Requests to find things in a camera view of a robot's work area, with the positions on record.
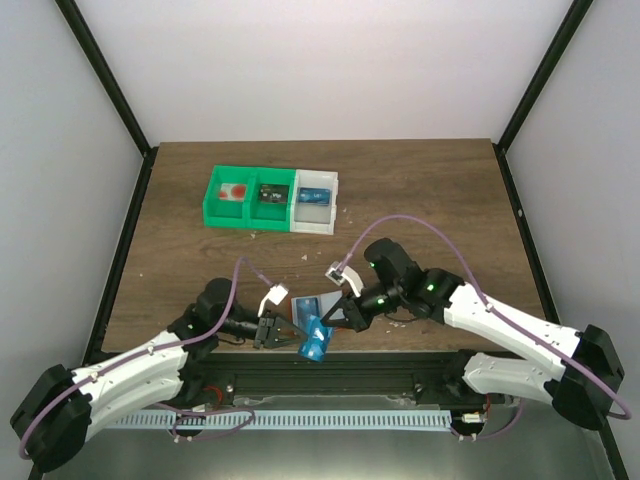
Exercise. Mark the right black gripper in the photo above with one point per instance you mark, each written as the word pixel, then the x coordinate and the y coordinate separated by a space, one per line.
pixel 357 317

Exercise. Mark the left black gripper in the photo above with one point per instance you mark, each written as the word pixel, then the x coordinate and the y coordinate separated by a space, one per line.
pixel 272 338

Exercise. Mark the light blue credit card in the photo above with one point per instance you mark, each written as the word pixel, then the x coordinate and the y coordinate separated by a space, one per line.
pixel 318 340

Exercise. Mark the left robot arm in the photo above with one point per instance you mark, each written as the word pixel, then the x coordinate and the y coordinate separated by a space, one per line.
pixel 65 408

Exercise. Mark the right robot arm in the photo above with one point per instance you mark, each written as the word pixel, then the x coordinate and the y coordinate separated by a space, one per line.
pixel 576 372

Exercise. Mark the blue card in bin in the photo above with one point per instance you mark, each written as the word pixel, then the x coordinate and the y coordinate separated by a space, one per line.
pixel 314 196

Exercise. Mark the black card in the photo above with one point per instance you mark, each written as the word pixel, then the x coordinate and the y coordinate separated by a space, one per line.
pixel 273 193

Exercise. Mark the red white card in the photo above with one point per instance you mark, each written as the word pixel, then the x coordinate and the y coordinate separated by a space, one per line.
pixel 232 192

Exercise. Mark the white bin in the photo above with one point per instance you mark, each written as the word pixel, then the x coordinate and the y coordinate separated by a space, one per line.
pixel 313 207

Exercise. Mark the green bin middle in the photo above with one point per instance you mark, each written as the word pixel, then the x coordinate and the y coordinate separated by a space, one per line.
pixel 270 217

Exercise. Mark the green bin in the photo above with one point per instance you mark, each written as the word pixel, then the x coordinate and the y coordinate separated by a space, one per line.
pixel 225 203
pixel 270 217

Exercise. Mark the green bin left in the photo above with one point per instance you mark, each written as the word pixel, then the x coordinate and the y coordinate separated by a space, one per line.
pixel 225 203

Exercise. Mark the black aluminium front rail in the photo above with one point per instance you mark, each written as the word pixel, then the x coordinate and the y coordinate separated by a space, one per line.
pixel 424 378

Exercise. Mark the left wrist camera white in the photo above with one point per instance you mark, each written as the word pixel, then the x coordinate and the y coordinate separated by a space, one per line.
pixel 275 295

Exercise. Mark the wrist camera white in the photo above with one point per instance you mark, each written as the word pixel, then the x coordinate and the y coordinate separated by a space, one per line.
pixel 275 295
pixel 340 275

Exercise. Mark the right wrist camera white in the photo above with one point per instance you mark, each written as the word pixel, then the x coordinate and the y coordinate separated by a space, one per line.
pixel 340 275

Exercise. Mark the light blue cable duct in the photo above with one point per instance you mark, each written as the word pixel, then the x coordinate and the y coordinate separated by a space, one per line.
pixel 293 420

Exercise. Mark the right black frame post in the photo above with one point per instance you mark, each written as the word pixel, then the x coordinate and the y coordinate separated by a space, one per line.
pixel 562 38

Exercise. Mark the black frame post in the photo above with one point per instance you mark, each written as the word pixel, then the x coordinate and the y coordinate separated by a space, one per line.
pixel 562 38
pixel 93 53

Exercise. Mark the left black frame post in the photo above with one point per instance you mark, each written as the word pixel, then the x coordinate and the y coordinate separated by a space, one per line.
pixel 93 53

